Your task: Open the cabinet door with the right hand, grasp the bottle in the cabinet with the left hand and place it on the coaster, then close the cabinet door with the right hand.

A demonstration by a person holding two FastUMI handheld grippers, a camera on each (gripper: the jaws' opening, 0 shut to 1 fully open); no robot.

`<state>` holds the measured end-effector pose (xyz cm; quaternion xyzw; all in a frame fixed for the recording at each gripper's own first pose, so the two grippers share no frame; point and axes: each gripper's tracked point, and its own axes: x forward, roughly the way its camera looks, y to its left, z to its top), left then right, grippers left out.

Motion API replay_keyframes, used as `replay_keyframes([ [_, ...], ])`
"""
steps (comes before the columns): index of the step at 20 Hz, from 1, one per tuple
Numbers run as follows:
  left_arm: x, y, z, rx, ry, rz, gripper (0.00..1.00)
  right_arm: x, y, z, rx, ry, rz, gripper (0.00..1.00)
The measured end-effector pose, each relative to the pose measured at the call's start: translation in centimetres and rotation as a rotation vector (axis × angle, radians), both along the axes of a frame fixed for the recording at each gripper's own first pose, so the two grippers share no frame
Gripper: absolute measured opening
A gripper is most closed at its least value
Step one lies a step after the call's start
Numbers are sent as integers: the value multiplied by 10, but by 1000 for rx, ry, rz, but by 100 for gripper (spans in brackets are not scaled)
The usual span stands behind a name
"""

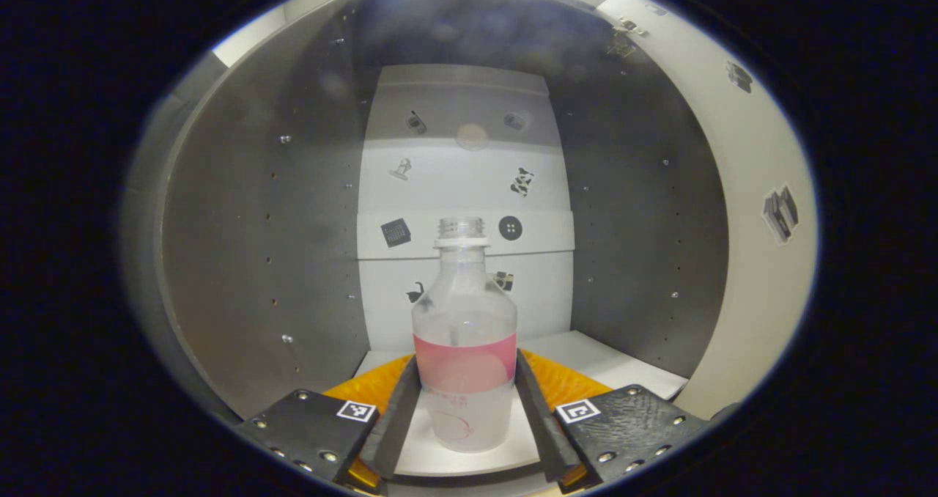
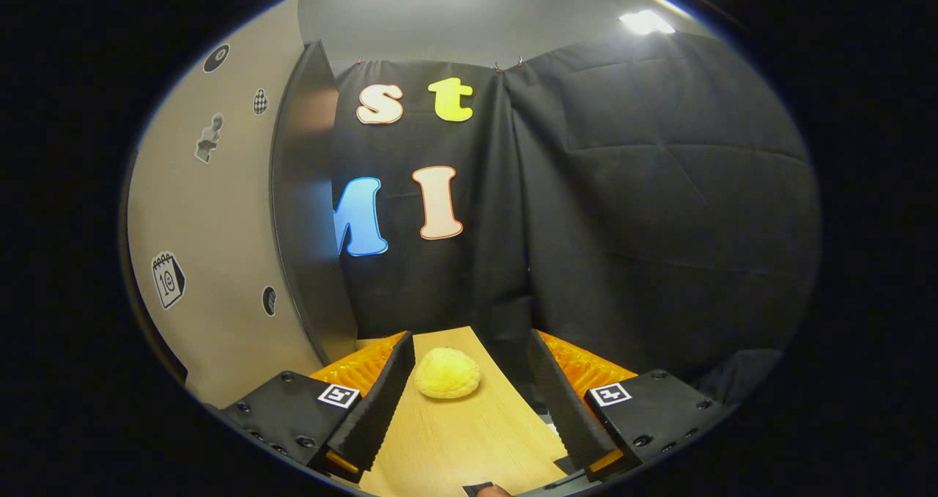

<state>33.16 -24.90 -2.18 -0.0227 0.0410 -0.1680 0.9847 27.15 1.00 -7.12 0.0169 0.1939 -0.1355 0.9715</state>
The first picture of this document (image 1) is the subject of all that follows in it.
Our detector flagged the metal door hinge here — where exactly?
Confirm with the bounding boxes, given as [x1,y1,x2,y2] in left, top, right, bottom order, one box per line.
[607,15,650,58]

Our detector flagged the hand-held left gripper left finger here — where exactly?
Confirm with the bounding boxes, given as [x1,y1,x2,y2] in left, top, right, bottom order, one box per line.
[236,354,422,492]

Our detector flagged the grey cabinet door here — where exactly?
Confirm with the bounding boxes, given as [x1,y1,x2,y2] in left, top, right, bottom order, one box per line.
[595,0,819,421]

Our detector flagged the clear bottle pink label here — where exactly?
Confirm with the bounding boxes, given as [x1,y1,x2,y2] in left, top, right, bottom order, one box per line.
[411,216,519,454]

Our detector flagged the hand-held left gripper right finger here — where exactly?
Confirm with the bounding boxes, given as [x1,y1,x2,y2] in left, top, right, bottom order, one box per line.
[515,348,715,492]

